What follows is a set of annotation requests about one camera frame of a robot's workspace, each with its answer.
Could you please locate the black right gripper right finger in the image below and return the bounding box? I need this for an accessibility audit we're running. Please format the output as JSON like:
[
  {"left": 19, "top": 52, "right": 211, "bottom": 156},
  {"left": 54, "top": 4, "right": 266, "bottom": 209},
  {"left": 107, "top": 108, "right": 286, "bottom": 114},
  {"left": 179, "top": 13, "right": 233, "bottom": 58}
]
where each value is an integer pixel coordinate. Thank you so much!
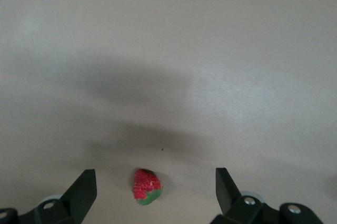
[{"left": 210, "top": 167, "right": 323, "bottom": 224}]

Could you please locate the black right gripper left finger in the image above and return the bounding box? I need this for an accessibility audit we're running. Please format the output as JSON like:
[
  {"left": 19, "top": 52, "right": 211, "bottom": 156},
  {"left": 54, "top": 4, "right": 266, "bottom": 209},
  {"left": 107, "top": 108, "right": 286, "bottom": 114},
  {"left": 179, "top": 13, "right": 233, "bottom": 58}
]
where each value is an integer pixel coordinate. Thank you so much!
[{"left": 0, "top": 169, "right": 97, "bottom": 224}]

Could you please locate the red strawberry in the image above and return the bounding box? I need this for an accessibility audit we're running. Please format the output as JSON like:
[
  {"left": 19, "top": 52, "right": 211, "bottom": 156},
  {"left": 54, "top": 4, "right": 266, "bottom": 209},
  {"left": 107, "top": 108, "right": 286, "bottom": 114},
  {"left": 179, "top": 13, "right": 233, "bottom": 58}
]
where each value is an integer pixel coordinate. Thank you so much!
[{"left": 132, "top": 168, "right": 162, "bottom": 206}]

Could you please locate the brown table cover mat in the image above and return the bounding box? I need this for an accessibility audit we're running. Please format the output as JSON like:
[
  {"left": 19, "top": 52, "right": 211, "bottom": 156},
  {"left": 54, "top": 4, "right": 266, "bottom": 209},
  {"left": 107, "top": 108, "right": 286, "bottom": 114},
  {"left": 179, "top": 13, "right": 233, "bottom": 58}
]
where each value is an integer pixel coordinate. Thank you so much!
[{"left": 0, "top": 0, "right": 337, "bottom": 224}]

